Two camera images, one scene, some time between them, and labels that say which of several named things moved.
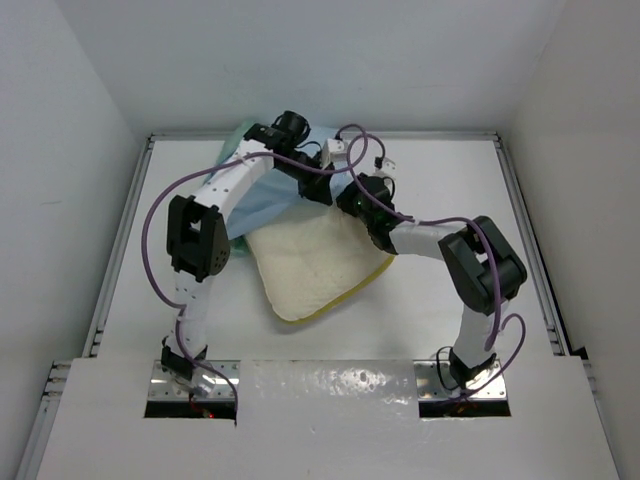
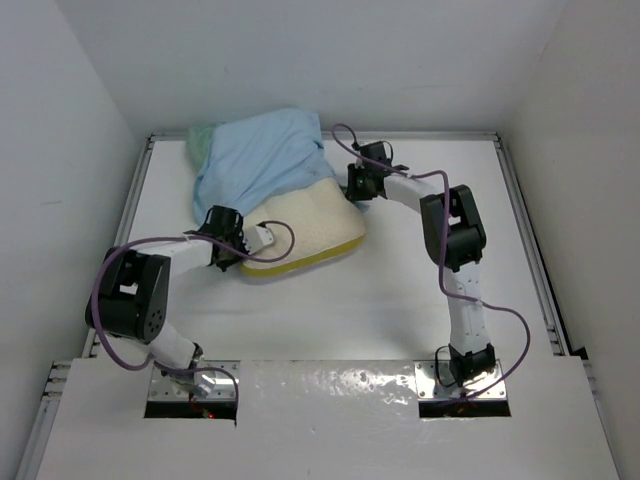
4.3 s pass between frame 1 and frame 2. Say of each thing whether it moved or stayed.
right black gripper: moved
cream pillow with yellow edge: moved
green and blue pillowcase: moved
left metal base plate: stayed
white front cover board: stayed
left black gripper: moved
